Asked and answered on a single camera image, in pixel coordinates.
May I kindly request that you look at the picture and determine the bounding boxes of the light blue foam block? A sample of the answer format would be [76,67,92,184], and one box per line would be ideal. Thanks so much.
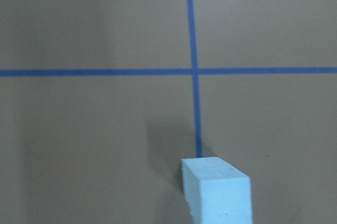
[181,157,253,223]

